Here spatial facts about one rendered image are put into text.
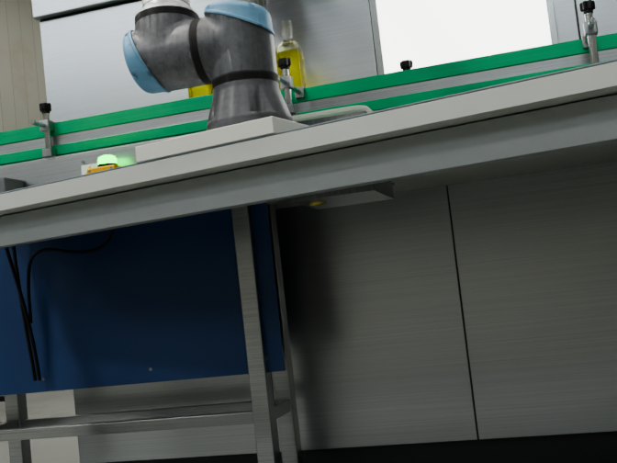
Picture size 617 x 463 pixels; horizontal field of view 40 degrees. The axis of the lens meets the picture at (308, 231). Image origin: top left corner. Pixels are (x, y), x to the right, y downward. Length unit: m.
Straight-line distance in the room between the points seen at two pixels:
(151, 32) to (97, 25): 0.94
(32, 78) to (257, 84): 10.62
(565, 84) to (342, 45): 1.05
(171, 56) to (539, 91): 0.64
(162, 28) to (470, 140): 0.59
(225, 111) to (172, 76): 0.14
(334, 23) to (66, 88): 0.78
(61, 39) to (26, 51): 9.56
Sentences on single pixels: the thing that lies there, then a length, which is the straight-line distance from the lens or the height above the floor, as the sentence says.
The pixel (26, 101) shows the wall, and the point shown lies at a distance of 11.83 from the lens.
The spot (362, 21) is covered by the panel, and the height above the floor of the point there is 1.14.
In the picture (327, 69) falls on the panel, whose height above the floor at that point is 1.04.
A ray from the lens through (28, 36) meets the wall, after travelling 12.18.
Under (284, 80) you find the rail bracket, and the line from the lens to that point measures 1.86.
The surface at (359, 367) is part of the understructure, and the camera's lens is 2.13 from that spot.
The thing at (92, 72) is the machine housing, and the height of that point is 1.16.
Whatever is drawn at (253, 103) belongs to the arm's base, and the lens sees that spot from 1.44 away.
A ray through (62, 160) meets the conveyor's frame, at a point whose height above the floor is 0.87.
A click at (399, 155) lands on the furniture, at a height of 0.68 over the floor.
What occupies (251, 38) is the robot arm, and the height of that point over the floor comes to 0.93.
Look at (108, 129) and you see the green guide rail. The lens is 2.06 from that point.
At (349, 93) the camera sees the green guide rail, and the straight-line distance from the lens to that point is 1.97.
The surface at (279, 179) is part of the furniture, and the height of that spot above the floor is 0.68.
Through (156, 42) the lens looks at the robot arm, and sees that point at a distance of 1.53.
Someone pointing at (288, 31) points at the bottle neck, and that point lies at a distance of 2.07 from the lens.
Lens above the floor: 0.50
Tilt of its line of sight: 4 degrees up
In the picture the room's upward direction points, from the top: 6 degrees counter-clockwise
